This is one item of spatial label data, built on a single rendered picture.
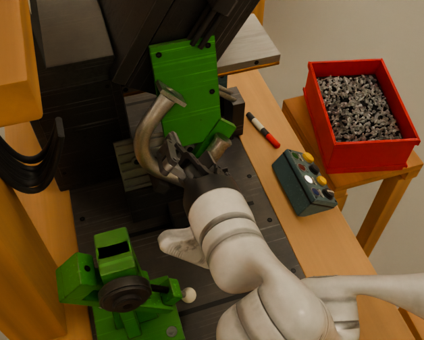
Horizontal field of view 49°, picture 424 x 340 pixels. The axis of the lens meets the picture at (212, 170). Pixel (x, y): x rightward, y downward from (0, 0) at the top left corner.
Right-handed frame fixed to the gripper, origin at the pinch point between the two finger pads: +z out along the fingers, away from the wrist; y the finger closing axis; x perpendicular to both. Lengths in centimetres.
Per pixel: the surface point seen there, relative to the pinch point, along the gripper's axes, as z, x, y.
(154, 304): -5.2, 25.3, -11.1
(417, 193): 77, -8, -159
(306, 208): 9.9, 2.0, -37.9
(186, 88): 18.6, -3.3, -2.7
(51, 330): 0.5, 43.1, -2.4
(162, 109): 15.1, 1.4, 0.1
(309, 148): 39, -3, -54
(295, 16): 219, -36, -135
